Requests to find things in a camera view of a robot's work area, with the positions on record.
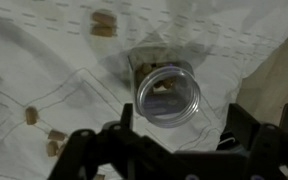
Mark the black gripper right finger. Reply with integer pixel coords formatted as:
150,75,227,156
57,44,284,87
227,103,288,180

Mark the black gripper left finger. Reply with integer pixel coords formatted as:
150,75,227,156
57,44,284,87
47,103,175,180

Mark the bed with white duvet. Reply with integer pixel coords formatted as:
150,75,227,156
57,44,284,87
0,0,288,180

